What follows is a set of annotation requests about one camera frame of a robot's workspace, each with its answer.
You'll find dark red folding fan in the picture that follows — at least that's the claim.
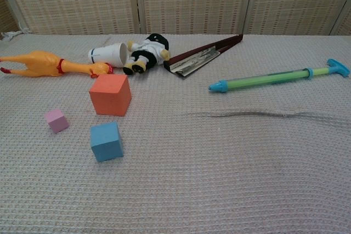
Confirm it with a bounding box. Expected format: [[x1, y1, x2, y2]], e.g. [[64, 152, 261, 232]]
[[163, 33, 244, 79]]

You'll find black white plush doll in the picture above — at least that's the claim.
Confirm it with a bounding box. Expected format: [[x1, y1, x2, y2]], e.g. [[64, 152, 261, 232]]
[[122, 33, 171, 76]]

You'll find medium blue foam cube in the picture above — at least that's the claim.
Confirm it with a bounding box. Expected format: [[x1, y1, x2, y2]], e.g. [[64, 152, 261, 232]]
[[90, 121, 124, 163]]

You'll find small pink foam cube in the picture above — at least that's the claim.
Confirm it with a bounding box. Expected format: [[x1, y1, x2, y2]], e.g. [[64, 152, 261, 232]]
[[44, 109, 70, 134]]

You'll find beige woven tablecloth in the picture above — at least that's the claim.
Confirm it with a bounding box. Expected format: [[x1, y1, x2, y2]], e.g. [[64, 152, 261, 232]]
[[0, 30, 351, 234]]

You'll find yellow rubber chicken toy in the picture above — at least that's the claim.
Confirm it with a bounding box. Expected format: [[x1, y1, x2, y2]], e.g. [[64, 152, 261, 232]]
[[0, 49, 115, 79]]

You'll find large orange foam cube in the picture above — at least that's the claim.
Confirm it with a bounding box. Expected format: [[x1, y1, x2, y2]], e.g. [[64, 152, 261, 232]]
[[89, 74, 132, 116]]

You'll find green blue water squirter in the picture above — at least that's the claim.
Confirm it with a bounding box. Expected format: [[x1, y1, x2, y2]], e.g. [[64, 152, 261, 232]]
[[208, 58, 351, 94]]

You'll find woven folding screen panel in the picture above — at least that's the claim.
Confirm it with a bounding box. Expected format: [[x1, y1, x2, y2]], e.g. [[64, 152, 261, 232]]
[[242, 0, 351, 36], [134, 0, 257, 35], [0, 0, 139, 36], [330, 0, 351, 36], [0, 0, 20, 34]]

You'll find white paper cup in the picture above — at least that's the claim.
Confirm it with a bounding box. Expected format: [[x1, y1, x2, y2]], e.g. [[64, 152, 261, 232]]
[[88, 42, 129, 69]]

